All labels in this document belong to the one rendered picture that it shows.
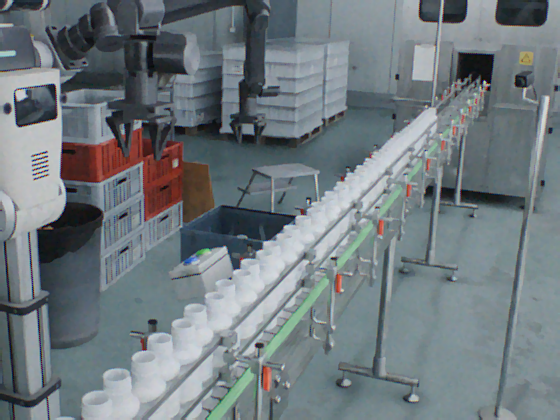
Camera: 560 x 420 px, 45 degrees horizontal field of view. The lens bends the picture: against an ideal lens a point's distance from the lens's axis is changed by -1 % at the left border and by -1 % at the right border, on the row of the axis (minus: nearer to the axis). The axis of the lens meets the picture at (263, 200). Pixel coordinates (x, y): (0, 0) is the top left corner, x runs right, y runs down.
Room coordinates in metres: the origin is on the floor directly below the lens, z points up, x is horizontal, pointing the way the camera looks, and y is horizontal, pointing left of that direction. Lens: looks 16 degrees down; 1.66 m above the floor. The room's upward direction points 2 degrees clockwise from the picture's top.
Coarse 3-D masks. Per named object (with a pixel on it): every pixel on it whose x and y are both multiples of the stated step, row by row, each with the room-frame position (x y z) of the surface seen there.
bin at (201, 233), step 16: (224, 208) 2.37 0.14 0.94; (240, 208) 2.35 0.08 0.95; (192, 224) 2.17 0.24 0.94; (208, 224) 2.28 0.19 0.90; (224, 224) 2.37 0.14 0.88; (240, 224) 2.35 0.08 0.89; (256, 224) 2.33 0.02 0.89; (272, 224) 2.30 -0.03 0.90; (288, 224) 2.28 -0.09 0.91; (192, 240) 2.08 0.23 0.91; (208, 240) 2.06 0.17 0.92; (224, 240) 2.04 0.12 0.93; (240, 240) 2.01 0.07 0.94; (256, 240) 2.00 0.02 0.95; (272, 240) 2.01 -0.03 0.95
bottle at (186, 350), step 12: (180, 324) 1.00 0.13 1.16; (192, 324) 0.99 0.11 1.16; (180, 336) 0.97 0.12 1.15; (192, 336) 0.98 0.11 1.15; (180, 348) 0.96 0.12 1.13; (192, 348) 0.97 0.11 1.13; (180, 360) 0.95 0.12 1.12; (192, 360) 0.96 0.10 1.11; (180, 372) 0.95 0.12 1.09; (192, 384) 0.96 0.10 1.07; (180, 396) 0.95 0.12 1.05; (192, 396) 0.96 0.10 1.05; (180, 408) 0.95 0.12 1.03
